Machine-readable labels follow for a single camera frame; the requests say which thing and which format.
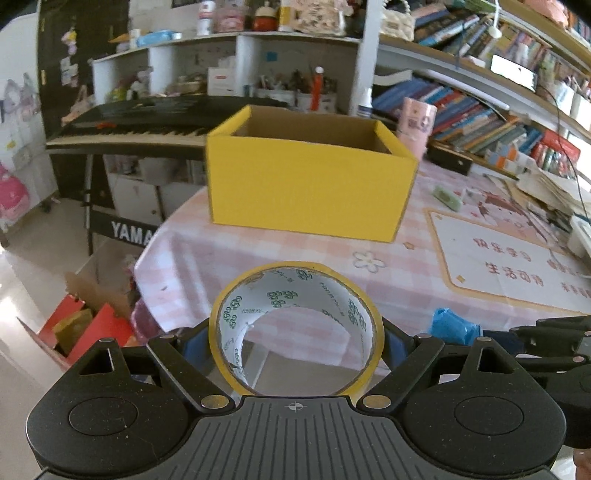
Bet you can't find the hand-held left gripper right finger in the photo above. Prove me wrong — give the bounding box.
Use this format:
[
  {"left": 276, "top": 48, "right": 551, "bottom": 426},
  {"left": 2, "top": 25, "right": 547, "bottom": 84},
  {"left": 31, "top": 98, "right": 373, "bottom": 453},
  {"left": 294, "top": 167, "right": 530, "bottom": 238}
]
[{"left": 360, "top": 322, "right": 525, "bottom": 411}]

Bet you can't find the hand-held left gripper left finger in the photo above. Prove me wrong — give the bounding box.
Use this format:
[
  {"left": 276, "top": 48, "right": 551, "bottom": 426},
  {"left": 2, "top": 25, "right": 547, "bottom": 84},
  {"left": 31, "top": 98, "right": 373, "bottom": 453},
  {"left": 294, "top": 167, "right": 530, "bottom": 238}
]
[{"left": 65, "top": 323, "right": 234, "bottom": 412}]

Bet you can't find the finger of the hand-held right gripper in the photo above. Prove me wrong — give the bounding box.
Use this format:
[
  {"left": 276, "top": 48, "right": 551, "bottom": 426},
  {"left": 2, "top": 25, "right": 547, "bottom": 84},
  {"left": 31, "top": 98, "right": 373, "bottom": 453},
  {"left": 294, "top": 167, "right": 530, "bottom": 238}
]
[
  {"left": 522, "top": 354, "right": 591, "bottom": 379},
  {"left": 482, "top": 316, "right": 591, "bottom": 356}
]

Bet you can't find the blue plastic bag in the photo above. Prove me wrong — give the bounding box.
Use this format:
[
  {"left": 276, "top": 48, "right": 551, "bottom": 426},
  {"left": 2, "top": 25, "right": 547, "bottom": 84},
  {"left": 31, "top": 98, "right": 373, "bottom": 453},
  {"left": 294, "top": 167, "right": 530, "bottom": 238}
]
[{"left": 429, "top": 307, "right": 483, "bottom": 345}]

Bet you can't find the yellow tape roll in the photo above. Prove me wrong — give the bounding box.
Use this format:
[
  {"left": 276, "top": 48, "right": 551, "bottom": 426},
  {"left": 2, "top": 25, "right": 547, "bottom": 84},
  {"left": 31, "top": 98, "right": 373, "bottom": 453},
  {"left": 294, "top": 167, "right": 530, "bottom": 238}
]
[{"left": 209, "top": 261, "right": 385, "bottom": 398}]

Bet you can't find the yellow cardboard box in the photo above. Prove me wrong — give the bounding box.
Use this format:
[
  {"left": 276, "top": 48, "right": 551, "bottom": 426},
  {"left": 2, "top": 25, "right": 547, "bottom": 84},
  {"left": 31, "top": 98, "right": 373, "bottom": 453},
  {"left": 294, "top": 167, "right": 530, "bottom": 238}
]
[{"left": 204, "top": 104, "right": 420, "bottom": 243}]

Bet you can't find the pink checkered desktop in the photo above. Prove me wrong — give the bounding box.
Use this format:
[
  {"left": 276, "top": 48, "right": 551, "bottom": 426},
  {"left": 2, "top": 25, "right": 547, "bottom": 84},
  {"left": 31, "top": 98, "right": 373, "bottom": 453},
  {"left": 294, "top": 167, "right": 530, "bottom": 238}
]
[{"left": 134, "top": 157, "right": 591, "bottom": 480}]

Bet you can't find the printed white desk mat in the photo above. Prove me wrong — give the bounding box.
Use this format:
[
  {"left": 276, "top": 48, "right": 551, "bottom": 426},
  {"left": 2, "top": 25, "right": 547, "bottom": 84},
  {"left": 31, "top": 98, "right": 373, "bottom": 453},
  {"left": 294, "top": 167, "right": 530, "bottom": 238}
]
[{"left": 425, "top": 208, "right": 591, "bottom": 315}]

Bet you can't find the red cardboard box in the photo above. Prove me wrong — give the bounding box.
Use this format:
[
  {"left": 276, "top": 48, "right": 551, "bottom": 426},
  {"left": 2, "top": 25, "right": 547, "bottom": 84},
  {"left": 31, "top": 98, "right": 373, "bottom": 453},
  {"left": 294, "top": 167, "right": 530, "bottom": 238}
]
[{"left": 16, "top": 295, "right": 139, "bottom": 374}]

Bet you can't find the black keyboard stand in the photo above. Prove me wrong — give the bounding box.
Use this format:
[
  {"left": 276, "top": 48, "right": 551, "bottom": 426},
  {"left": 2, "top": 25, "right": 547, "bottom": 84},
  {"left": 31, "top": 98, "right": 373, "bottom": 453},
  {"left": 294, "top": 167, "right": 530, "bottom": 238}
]
[{"left": 83, "top": 152, "right": 160, "bottom": 257}]

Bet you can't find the stack of papers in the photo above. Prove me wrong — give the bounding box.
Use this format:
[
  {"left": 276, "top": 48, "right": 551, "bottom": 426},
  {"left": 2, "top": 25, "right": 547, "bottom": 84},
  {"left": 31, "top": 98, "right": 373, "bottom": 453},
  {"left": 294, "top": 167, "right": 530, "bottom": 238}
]
[{"left": 503, "top": 161, "right": 591, "bottom": 232}]

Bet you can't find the green eraser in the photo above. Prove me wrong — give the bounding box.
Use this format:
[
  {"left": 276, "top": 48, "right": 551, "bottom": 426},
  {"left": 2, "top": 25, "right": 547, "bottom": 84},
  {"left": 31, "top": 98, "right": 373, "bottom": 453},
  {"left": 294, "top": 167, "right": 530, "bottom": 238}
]
[{"left": 431, "top": 185, "right": 463, "bottom": 211}]

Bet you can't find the white cabinet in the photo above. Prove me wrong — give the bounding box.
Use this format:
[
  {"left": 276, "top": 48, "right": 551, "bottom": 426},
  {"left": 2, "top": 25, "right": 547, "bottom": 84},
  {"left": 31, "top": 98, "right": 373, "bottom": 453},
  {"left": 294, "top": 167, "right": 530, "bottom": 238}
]
[{"left": 104, "top": 154, "right": 208, "bottom": 232}]

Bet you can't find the black flat box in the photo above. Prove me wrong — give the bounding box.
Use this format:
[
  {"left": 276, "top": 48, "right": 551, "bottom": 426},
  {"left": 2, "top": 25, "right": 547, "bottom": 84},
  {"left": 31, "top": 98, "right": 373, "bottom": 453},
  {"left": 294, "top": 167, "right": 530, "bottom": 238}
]
[{"left": 427, "top": 141, "right": 474, "bottom": 175}]

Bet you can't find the pink cup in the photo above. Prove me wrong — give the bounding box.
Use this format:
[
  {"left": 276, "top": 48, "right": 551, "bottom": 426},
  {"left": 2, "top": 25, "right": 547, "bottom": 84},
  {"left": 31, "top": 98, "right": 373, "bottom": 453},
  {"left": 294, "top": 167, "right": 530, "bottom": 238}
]
[{"left": 396, "top": 97, "right": 438, "bottom": 154}]

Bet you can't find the leaning row of books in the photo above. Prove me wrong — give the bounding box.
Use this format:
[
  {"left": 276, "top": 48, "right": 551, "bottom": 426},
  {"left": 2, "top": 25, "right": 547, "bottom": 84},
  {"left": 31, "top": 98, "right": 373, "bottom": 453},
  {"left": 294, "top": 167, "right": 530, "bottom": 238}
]
[{"left": 372, "top": 76, "right": 583, "bottom": 181}]

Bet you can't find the black electronic keyboard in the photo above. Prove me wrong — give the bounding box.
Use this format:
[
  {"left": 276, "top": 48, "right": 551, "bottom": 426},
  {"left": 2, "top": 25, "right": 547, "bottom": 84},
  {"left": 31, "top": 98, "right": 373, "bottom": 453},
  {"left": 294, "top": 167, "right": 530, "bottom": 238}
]
[{"left": 46, "top": 95, "right": 291, "bottom": 155}]

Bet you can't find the pink backpack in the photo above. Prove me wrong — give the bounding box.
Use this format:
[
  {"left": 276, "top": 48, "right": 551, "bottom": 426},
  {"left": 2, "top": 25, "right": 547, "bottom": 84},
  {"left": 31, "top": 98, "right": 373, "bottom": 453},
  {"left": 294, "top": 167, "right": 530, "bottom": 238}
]
[{"left": 0, "top": 164, "right": 31, "bottom": 232}]

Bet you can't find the white pen holder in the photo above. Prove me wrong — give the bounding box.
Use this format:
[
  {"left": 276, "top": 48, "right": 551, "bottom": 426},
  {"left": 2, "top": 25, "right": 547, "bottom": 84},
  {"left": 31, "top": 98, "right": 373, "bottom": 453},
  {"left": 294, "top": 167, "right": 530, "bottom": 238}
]
[
  {"left": 295, "top": 74, "right": 338, "bottom": 114},
  {"left": 256, "top": 74, "right": 296, "bottom": 109}
]

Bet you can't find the white box red print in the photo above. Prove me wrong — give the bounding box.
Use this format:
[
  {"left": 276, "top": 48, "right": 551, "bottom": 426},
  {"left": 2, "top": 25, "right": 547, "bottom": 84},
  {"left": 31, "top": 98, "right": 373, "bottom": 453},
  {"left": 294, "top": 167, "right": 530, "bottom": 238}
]
[{"left": 207, "top": 67, "right": 237, "bottom": 97}]

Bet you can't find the red tassel ornament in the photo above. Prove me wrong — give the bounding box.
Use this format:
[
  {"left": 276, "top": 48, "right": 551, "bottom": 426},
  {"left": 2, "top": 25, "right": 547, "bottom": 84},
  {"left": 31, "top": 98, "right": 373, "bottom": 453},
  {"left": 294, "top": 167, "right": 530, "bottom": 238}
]
[{"left": 311, "top": 67, "right": 324, "bottom": 112}]

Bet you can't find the white shelf unit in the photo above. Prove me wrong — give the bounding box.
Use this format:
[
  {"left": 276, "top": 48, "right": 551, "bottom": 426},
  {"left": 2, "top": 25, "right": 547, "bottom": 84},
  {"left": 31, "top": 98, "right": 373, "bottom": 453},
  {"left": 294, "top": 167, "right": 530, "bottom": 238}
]
[{"left": 90, "top": 31, "right": 365, "bottom": 116}]

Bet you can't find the long row of books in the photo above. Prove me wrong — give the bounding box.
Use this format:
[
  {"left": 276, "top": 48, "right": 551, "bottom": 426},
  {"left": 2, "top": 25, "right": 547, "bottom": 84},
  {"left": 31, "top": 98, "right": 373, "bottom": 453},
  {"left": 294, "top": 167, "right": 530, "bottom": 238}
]
[{"left": 413, "top": 4, "right": 591, "bottom": 107}]

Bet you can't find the black door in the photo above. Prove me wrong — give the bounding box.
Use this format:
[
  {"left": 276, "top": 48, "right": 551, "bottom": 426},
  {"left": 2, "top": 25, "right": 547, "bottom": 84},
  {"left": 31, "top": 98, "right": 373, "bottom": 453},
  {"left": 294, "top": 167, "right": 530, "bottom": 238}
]
[{"left": 37, "top": 0, "right": 132, "bottom": 139}]

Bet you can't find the blue wipes packet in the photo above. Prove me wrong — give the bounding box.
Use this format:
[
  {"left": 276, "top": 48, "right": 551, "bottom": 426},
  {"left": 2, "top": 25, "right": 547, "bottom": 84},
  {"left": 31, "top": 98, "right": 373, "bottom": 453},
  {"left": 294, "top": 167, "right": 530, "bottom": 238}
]
[{"left": 136, "top": 30, "right": 183, "bottom": 48}]

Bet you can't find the pink plush head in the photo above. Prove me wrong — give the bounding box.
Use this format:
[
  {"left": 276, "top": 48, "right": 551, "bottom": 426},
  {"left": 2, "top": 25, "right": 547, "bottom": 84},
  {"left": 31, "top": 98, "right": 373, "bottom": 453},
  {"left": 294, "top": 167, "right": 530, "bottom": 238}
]
[{"left": 526, "top": 0, "right": 571, "bottom": 26}]

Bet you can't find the white quilted handbag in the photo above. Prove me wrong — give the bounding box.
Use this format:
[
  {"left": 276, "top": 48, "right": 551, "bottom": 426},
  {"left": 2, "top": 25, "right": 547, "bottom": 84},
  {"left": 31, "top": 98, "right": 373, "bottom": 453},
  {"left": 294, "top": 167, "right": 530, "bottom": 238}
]
[{"left": 381, "top": 0, "right": 416, "bottom": 42}]

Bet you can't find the white spray bottle red label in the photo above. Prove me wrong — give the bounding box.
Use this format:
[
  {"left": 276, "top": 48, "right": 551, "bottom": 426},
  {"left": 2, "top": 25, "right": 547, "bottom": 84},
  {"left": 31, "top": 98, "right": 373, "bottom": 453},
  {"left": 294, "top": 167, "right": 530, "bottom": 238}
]
[{"left": 198, "top": 0, "right": 217, "bottom": 37}]

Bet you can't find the pink box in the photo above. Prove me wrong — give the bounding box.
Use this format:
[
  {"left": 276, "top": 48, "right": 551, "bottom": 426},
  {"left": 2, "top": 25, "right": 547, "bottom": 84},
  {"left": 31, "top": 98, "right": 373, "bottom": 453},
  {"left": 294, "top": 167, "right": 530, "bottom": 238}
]
[{"left": 215, "top": 2, "right": 245, "bottom": 33}]

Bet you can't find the red white round jar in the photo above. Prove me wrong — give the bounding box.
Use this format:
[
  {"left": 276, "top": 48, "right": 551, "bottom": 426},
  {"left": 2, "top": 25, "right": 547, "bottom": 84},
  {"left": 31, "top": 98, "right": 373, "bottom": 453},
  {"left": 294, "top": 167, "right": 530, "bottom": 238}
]
[{"left": 252, "top": 0, "right": 279, "bottom": 32}]

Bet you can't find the pink floral ornament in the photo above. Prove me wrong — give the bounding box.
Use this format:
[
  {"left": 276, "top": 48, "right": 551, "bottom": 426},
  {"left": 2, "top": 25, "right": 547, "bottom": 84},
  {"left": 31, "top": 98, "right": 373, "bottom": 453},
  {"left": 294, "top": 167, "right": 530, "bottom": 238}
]
[{"left": 293, "top": 0, "right": 349, "bottom": 37}]

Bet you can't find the yellow white cup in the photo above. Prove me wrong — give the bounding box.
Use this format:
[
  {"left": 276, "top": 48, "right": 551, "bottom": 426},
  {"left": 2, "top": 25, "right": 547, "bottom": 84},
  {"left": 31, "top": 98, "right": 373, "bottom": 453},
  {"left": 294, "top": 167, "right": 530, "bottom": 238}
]
[{"left": 278, "top": 0, "right": 296, "bottom": 32}]

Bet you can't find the white cord with ball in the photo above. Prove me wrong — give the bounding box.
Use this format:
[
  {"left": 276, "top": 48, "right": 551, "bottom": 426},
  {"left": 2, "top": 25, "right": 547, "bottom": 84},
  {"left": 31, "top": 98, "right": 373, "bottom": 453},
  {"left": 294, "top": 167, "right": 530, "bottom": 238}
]
[{"left": 487, "top": 0, "right": 504, "bottom": 38}]

